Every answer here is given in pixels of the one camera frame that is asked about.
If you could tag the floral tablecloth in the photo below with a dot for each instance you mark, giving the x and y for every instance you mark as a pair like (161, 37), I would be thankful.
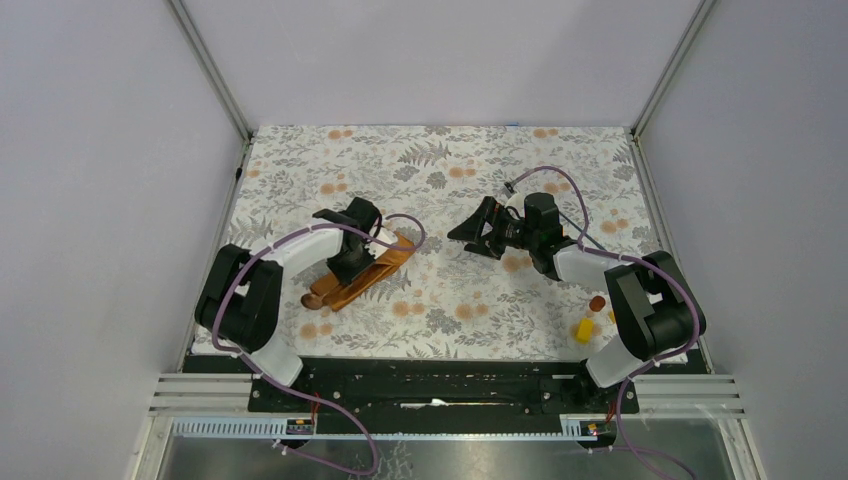
(444, 302)

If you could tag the brown round disc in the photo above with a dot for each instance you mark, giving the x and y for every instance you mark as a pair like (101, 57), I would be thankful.
(597, 304)

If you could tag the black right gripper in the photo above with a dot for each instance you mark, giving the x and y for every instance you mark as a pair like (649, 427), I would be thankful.
(473, 227)

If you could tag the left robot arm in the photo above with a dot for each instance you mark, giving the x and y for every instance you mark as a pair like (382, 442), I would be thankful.
(246, 311)

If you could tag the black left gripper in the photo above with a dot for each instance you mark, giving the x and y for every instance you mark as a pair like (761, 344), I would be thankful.
(347, 275)

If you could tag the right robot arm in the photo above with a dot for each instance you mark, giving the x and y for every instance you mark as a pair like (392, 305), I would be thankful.
(656, 313)

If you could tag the orange cloth napkin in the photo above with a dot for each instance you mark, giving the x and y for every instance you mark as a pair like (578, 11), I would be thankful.
(337, 296)

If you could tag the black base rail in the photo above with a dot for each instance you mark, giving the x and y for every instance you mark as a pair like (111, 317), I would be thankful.
(405, 396)

